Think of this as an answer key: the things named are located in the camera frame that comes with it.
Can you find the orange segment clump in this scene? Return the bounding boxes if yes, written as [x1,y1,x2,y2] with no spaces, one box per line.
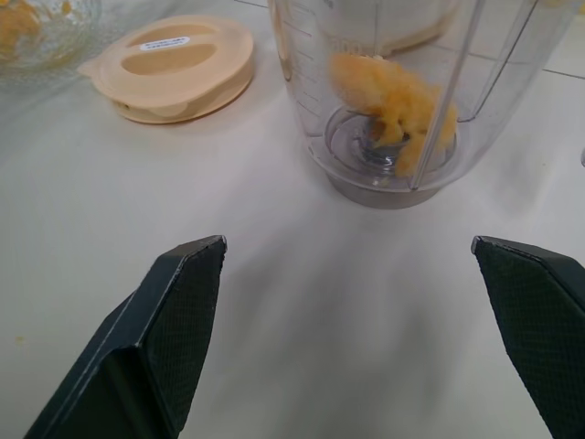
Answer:
[328,53,459,178]

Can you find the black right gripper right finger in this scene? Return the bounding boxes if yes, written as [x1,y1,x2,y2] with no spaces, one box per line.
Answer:
[471,235,585,439]

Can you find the clear plastic blender jar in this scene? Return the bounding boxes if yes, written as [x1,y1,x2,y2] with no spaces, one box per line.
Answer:
[267,0,585,210]

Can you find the beige blender jar lid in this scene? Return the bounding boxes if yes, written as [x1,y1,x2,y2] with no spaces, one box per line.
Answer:
[76,14,255,124]

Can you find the textured clear glass dish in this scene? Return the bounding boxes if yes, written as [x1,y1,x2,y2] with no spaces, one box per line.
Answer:
[0,0,115,86]

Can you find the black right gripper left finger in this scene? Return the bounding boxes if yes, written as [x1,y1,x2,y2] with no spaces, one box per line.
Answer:
[22,235,229,439]

